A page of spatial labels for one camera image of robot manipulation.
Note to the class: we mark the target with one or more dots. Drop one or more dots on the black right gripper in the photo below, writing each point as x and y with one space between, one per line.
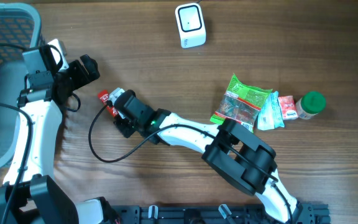
120 123

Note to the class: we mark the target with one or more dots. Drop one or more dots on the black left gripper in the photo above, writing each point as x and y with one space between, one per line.
83 78

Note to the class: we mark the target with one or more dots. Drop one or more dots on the red Nescafe coffee stick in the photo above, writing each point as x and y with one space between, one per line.
105 99

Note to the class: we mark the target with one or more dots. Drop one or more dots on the green snack bag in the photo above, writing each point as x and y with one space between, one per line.
242 103

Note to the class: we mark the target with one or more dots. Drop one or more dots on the light blue snack packet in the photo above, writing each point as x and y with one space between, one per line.
270 116

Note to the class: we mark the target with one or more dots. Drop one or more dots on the small orange box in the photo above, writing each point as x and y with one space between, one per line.
288 108

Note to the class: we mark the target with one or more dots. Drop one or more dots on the green lid jar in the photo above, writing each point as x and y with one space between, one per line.
310 105

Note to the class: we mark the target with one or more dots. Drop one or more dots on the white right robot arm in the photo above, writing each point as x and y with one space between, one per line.
235 153

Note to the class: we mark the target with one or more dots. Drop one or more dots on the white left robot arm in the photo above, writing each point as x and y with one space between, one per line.
29 193

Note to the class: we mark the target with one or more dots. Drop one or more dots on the white barcode scanner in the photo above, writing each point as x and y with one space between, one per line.
190 25

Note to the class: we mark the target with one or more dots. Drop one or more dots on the grey plastic basket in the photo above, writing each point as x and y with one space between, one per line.
20 26

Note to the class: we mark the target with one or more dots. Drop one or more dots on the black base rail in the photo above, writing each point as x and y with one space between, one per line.
305 213

